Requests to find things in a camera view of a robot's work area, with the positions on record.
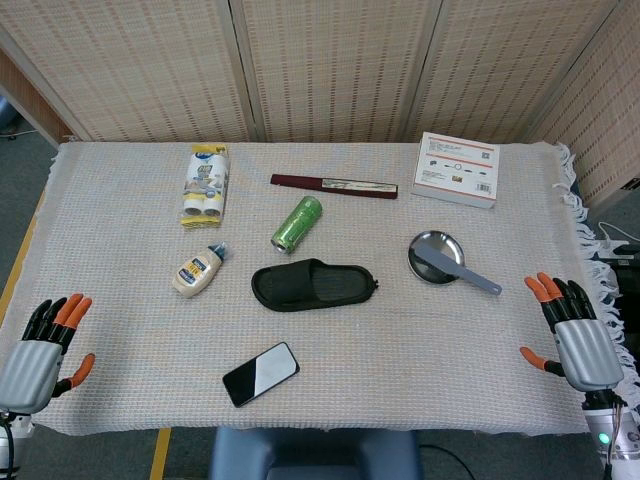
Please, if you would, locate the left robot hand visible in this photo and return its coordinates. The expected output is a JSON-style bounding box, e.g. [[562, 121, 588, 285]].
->
[[0, 293, 96, 415]]

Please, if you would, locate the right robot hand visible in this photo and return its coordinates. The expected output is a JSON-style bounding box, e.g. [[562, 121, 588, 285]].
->
[[519, 272, 625, 392]]

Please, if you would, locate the white power strip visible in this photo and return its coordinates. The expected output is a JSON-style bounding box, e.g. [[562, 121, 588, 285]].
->
[[597, 222, 640, 261]]

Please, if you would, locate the woven fringed table cloth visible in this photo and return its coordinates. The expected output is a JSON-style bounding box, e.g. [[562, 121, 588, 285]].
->
[[0, 141, 626, 439]]

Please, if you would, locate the round metal plate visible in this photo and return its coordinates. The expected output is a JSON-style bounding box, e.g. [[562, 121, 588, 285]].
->
[[408, 230, 467, 287]]

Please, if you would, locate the mayonnaise squeeze bottle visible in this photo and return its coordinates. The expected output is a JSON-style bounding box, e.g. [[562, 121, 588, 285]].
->
[[171, 241, 229, 300]]

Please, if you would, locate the white cardboard box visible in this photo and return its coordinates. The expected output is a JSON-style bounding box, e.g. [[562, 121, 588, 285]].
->
[[411, 131, 502, 211]]

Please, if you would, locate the black smartphone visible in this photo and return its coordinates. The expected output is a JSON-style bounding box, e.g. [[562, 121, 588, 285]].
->
[[222, 341, 301, 409]]

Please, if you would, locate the lint roller refill pack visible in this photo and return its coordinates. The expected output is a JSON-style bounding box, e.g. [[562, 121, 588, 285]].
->
[[179, 143, 231, 232]]

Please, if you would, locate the black slipper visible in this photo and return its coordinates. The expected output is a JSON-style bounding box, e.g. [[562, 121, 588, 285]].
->
[[250, 258, 379, 314]]

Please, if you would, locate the blue chair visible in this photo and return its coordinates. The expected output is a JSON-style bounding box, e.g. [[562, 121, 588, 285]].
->
[[208, 427, 422, 480]]

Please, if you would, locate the dark red folding fan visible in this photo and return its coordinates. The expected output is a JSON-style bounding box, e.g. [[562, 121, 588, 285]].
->
[[269, 173, 400, 201]]

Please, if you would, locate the green drink can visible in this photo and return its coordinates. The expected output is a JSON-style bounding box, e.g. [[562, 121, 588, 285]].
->
[[270, 195, 324, 256]]

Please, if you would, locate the bamboo folding screen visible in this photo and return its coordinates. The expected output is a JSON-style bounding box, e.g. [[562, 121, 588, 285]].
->
[[0, 0, 640, 211]]

